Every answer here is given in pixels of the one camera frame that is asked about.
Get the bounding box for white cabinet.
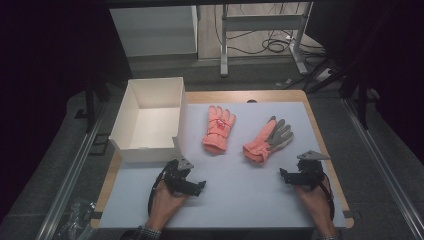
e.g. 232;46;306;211
109;4;200;58

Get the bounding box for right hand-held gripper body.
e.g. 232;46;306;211
294;149;331;192

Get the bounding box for aluminium rail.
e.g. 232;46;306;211
343;98;424;240
34;99;108;240

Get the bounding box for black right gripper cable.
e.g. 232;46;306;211
319;173;336;222

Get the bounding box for black floor cables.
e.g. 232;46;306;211
213;3;327;57

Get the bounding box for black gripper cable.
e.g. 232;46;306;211
319;173;336;222
147;163;174;217

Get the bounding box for grey metal desk frame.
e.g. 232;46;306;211
219;1;314;78

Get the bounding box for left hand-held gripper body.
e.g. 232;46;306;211
162;156;195;196

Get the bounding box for person's left hand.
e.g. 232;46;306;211
145;181;190;231

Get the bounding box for wooden table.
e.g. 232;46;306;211
90;89;355;230

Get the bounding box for pale blue table mat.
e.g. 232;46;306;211
99;101;348;230

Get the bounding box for pink glove with grey palm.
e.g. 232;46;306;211
242;115;295;164

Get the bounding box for clear plastic bag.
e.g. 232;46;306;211
54;198;98;240

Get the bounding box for pink glove with red print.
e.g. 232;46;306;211
202;105;237;155

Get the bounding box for black stand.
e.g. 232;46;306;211
74;75;112;134
339;59;382;131

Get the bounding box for white cardboard box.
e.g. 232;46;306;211
108;76;188;164

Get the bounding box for black floor bracket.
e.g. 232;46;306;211
89;133;110;157

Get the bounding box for person's right hand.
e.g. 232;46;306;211
294;181;335;229

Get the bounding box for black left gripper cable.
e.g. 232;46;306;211
147;163;174;217

